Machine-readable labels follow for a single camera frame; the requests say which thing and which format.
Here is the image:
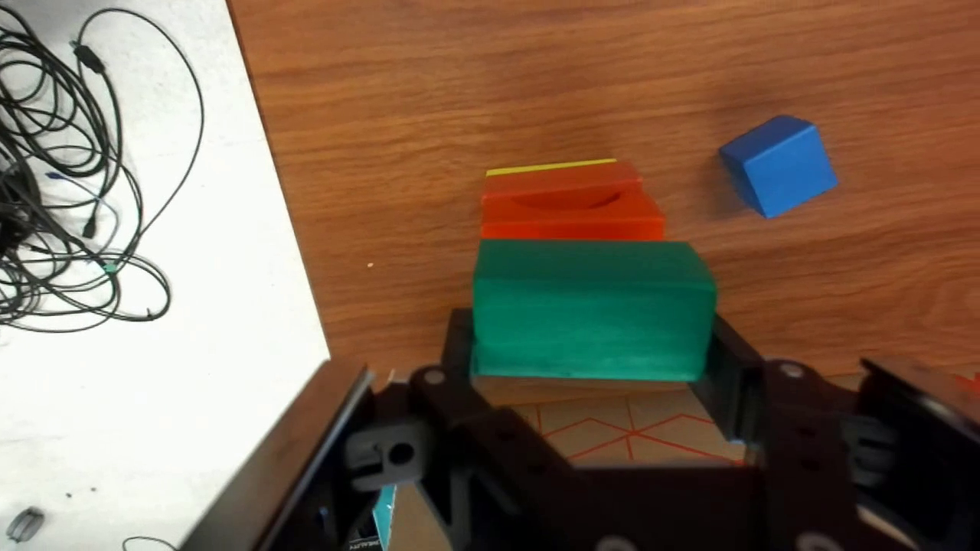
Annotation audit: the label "yellow rectangular wooden block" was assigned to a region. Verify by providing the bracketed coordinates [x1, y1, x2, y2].
[484, 153, 621, 177]

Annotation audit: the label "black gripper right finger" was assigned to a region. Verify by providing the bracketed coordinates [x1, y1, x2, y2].
[703, 313, 897, 551]

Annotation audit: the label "tangled black floor cables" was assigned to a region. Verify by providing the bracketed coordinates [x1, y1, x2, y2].
[0, 4, 209, 333]

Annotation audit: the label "small black floor object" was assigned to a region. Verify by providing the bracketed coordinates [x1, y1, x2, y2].
[4, 501, 48, 546]

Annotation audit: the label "grey metal gripper side bar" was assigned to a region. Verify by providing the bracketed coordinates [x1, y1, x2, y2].
[181, 361, 376, 551]
[854, 351, 980, 551]

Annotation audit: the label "orange arch wooden block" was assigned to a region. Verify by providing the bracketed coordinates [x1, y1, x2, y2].
[478, 164, 667, 246]

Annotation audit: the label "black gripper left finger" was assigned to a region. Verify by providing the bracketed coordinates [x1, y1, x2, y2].
[347, 308, 616, 551]

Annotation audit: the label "green rectangular wooden block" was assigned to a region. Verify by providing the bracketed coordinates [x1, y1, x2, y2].
[470, 239, 720, 385]

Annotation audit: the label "blue wooden cube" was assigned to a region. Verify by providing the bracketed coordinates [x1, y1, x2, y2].
[718, 113, 844, 223]

